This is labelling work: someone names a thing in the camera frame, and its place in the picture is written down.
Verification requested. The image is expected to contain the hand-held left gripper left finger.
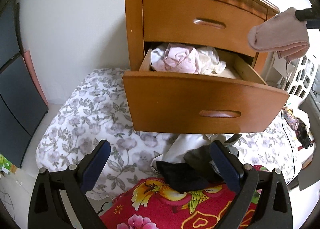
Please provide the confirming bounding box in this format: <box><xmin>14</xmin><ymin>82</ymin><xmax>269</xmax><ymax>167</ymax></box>
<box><xmin>27</xmin><ymin>139</ymin><xmax>111</xmax><ymax>229</ymax></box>

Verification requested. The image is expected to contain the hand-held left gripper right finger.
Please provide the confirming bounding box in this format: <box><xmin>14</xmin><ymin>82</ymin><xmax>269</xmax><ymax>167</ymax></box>
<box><xmin>210</xmin><ymin>140</ymin><xmax>293</xmax><ymax>229</ymax></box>

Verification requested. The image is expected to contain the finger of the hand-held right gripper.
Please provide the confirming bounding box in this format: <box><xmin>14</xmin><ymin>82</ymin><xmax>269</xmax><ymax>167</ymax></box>
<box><xmin>294</xmin><ymin>6</ymin><xmax>320</xmax><ymax>29</ymax></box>

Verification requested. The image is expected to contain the grey cloth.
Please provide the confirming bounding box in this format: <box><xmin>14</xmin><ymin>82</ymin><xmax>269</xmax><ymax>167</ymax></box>
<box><xmin>184</xmin><ymin>134</ymin><xmax>243</xmax><ymax>182</ymax></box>

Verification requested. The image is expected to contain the pink sock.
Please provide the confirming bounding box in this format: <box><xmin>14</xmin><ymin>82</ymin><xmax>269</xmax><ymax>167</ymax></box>
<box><xmin>247</xmin><ymin>7</ymin><xmax>310</xmax><ymax>64</ymax></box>

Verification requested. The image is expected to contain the navy cloth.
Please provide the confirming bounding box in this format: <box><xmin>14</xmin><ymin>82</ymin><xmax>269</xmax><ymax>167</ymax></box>
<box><xmin>156</xmin><ymin>161</ymin><xmax>224</xmax><ymax>193</ymax></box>

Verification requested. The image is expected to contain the wooden nightstand drawer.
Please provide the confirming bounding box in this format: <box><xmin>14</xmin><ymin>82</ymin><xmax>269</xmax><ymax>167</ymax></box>
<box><xmin>122</xmin><ymin>44</ymin><xmax>290</xmax><ymax>135</ymax></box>
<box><xmin>142</xmin><ymin>0</ymin><xmax>268</xmax><ymax>57</ymax></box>

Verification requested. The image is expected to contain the cream cloth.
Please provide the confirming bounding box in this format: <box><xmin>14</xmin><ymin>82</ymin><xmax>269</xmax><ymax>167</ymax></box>
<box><xmin>196</xmin><ymin>46</ymin><xmax>227</xmax><ymax>74</ymax></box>

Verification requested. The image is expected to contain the pink cloth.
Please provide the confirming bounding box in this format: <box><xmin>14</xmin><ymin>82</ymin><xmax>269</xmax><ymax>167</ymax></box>
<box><xmin>151</xmin><ymin>46</ymin><xmax>200</xmax><ymax>74</ymax></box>

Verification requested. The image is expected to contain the small white cloth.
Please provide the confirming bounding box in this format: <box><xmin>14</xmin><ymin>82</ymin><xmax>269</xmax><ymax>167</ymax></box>
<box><xmin>151</xmin><ymin>43</ymin><xmax>173</xmax><ymax>71</ymax></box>

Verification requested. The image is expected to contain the grey floral blanket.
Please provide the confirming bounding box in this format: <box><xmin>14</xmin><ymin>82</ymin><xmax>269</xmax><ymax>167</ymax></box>
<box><xmin>36</xmin><ymin>68</ymin><xmax>310</xmax><ymax>201</ymax></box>

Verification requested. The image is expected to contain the red floral blanket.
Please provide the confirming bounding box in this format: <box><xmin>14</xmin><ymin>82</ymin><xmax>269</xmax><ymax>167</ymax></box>
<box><xmin>99</xmin><ymin>164</ymin><xmax>265</xmax><ymax>229</ymax></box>

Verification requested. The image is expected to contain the white cut-out plastic rack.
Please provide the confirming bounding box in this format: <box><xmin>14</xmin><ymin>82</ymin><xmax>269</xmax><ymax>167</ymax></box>
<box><xmin>287</xmin><ymin>55</ymin><xmax>318</xmax><ymax>99</ymax></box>

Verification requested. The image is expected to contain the black garment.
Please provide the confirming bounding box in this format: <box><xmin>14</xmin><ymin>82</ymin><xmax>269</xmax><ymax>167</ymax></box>
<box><xmin>296</xmin><ymin>121</ymin><xmax>313</xmax><ymax>148</ymax></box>

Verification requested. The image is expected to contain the green printed carton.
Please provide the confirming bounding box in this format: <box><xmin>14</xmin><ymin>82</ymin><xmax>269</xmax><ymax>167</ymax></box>
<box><xmin>0</xmin><ymin>154</ymin><xmax>18</xmax><ymax>177</ymax></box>

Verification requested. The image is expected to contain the dark cabinet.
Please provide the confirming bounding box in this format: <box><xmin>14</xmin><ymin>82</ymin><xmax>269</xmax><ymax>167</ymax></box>
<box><xmin>0</xmin><ymin>1</ymin><xmax>48</xmax><ymax>168</ymax></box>

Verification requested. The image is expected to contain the pink board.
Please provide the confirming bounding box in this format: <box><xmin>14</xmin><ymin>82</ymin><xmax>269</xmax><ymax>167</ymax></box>
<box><xmin>22</xmin><ymin>50</ymin><xmax>48</xmax><ymax>107</ymax></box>

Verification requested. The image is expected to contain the wooden nightstand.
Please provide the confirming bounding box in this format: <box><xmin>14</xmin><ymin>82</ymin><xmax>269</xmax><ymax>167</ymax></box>
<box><xmin>119</xmin><ymin>0</ymin><xmax>280</xmax><ymax>132</ymax></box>

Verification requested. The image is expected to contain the black cable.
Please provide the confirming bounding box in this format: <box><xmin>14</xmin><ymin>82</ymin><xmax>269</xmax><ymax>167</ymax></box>
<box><xmin>225</xmin><ymin>0</ymin><xmax>297</xmax><ymax>179</ymax></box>

